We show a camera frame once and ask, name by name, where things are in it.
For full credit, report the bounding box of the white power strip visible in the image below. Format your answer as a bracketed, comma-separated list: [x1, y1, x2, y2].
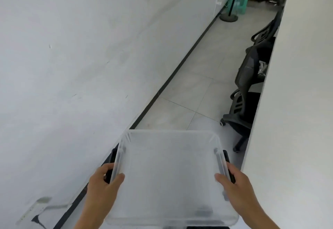
[16, 197, 72, 225]

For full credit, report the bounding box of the person's right forearm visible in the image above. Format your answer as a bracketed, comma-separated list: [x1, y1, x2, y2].
[234, 198, 281, 229]

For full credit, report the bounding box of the person's right hand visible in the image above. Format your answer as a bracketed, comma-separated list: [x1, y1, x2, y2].
[215, 162, 257, 212]

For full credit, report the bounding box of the person's left forearm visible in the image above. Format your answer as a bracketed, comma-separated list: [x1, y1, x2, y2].
[74, 200, 112, 229]

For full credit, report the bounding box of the black mesh office chair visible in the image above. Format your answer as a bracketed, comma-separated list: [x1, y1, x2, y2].
[220, 39, 274, 154]
[250, 5, 284, 46]

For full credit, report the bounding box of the person's left hand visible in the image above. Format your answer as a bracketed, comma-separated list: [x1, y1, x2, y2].
[87, 163, 125, 213]

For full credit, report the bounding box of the clear plastic storage bin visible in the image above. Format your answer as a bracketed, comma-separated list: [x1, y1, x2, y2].
[104, 129, 239, 227]

